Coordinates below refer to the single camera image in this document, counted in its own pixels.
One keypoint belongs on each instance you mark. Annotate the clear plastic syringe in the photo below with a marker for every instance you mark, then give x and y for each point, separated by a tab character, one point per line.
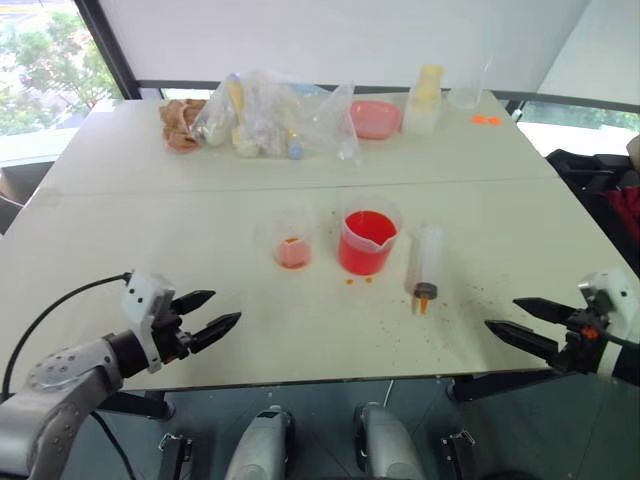
425	267

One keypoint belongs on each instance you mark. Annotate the black chair with red cloth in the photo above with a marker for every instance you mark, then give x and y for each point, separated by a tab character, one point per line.
605	185

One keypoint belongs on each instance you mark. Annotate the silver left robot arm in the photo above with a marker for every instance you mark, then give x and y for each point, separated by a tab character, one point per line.
55	395

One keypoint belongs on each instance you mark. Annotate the small orange scraps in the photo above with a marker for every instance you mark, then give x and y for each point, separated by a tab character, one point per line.
485	120

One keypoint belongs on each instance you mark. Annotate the small clear plastic cup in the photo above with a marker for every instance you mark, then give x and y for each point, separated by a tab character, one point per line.
291	240

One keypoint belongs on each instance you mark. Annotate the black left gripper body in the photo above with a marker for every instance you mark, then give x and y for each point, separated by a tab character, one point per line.
169	336

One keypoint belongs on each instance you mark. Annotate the clear plastic bag with items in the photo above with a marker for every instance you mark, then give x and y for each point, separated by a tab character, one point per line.
272	117

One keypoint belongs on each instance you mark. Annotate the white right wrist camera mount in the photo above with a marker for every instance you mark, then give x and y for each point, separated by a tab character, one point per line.
606	296

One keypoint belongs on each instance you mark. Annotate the clear empty measuring beaker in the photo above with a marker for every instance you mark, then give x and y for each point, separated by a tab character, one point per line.
467	90

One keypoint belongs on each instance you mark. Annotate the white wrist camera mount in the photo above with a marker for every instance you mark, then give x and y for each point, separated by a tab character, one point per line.
142	305
606	296

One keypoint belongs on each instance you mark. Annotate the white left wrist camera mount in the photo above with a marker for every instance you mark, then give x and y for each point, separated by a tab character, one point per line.
142	305

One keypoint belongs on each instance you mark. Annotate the silver left robot leg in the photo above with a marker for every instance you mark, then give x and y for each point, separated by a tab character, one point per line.
262	447

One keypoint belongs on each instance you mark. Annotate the silver right robot leg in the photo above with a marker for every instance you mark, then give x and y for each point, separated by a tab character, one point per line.
385	445

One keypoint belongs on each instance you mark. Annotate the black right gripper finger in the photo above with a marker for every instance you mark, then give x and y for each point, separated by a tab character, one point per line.
542	306
522	338

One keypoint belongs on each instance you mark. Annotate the black table leg frame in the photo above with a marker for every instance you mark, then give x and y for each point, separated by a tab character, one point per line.
500	385
135	402

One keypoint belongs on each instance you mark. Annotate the black window frame post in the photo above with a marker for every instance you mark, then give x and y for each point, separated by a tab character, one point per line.
107	47

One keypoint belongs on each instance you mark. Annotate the beaker with red liquid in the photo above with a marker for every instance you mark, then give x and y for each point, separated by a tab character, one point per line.
369	240

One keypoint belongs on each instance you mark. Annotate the clear container with yellow contents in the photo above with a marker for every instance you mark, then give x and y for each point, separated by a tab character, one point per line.
425	100

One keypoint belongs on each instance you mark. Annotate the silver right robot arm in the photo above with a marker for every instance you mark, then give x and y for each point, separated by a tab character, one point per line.
623	361

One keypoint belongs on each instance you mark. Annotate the silver robot leg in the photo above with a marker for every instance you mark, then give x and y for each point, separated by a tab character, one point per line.
385	445
262	447

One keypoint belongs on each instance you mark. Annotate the pink plastic bowl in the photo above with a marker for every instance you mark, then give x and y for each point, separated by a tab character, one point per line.
376	119

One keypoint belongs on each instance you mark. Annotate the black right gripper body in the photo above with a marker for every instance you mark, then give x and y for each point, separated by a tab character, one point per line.
580	340

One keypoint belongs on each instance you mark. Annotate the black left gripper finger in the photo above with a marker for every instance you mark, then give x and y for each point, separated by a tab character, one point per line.
194	300
216	329

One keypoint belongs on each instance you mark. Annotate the brown bread items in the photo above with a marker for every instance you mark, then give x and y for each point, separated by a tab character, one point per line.
178	125

